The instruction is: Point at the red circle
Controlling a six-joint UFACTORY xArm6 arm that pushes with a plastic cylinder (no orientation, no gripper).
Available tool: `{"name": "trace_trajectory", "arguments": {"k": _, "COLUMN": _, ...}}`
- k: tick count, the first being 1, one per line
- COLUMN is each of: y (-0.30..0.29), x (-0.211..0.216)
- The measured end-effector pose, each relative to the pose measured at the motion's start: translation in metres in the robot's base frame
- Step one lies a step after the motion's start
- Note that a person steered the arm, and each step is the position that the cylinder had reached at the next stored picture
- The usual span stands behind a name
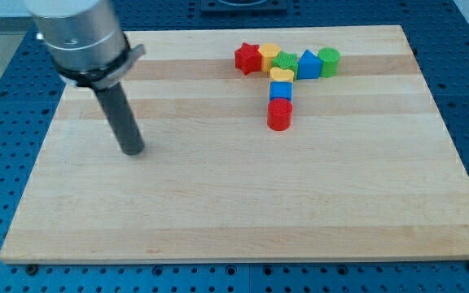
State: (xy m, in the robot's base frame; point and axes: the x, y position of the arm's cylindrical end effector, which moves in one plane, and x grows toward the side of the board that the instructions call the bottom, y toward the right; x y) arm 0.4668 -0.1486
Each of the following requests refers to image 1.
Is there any blue cube block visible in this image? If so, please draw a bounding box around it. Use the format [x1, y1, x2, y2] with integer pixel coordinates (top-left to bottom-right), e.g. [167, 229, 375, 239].
[270, 81, 293, 102]

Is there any dark grey pointer rod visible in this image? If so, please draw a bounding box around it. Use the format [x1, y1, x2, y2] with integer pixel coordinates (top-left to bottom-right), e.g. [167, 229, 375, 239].
[95, 83, 145, 155]

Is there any blue triangle block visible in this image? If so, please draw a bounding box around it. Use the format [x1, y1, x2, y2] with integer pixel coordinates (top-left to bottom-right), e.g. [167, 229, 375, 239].
[296, 50, 322, 80]

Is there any red cylinder block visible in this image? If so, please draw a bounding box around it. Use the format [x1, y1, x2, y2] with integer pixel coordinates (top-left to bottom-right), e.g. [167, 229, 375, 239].
[267, 98, 293, 131]

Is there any red star block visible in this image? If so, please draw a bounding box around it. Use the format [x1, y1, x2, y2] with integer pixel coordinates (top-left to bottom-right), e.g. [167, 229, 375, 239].
[234, 42, 262, 75]

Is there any green cylinder block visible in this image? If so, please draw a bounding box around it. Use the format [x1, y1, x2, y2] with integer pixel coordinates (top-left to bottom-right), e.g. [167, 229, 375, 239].
[318, 47, 340, 78]

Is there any wooden board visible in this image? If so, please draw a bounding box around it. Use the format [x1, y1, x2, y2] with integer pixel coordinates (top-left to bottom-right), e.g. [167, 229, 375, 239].
[0, 25, 469, 265]

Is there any green star block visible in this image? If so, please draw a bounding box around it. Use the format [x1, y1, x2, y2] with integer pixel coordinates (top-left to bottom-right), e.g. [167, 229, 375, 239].
[271, 51, 299, 81]

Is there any yellow hexagon block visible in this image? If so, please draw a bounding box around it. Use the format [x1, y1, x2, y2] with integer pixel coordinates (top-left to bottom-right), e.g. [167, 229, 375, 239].
[258, 43, 281, 72]

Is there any yellow heart block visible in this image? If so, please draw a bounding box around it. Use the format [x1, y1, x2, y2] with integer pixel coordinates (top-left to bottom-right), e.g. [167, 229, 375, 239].
[270, 67, 295, 83]

